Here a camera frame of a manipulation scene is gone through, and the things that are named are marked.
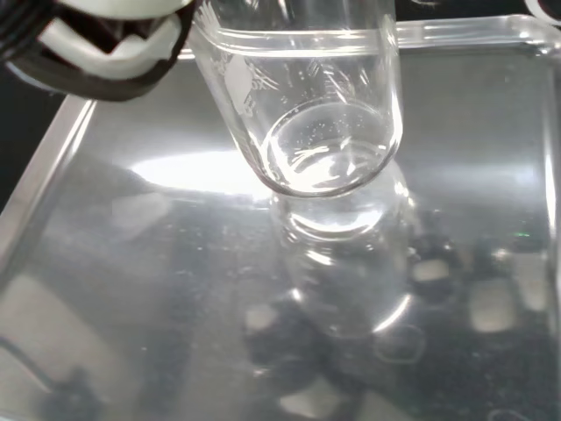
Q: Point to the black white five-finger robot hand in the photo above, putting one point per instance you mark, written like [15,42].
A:
[101,66]

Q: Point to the electronic balance with steel pan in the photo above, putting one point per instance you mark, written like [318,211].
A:
[175,285]

